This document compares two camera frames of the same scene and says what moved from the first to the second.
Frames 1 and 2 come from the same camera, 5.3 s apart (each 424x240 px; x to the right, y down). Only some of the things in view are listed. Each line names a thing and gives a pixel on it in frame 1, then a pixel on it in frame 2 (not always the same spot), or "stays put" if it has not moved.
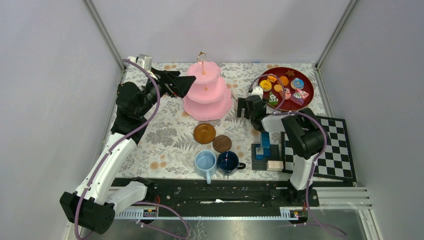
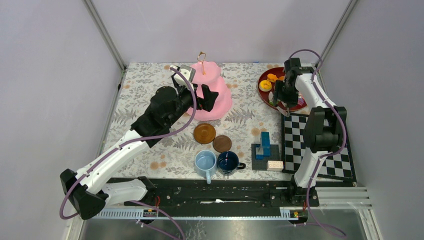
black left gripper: x=166 y=84 → x=193 y=98
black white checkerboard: x=336 y=162 stays put
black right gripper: x=247 y=105 → x=284 y=98
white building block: x=274 y=165 stays put
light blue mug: x=205 y=164 stays put
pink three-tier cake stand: x=209 y=98 stays put
